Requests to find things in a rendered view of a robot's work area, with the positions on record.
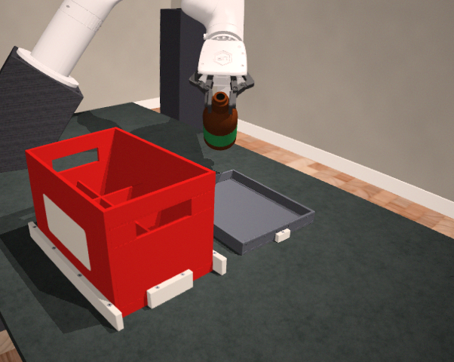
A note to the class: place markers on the brown bottle with green label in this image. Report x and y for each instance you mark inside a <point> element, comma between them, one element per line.
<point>220,128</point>

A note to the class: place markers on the red plastic crate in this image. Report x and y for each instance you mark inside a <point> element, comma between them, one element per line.
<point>99,237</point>

